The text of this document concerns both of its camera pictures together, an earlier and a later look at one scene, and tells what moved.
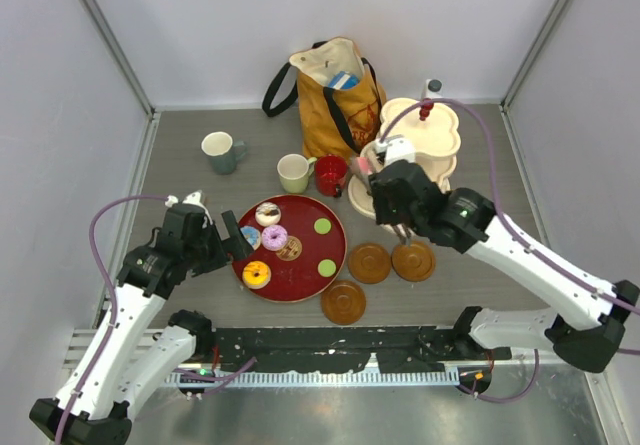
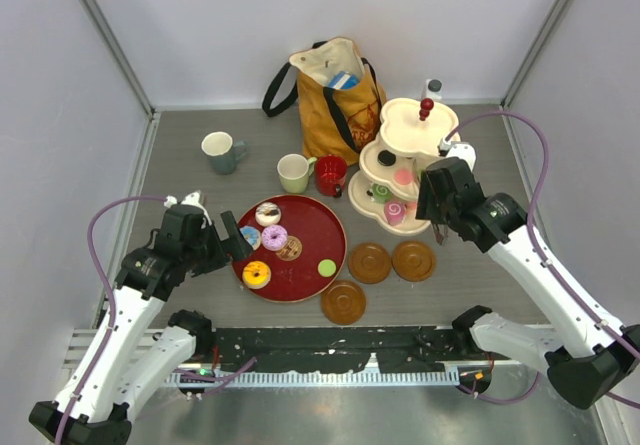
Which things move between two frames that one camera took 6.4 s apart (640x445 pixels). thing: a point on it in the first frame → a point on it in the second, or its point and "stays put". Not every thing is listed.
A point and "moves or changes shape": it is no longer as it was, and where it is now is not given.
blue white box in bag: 343,80 stays put
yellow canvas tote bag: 339,95 stays put
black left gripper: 236,245 stays put
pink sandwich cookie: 363,165 moves or changes shape
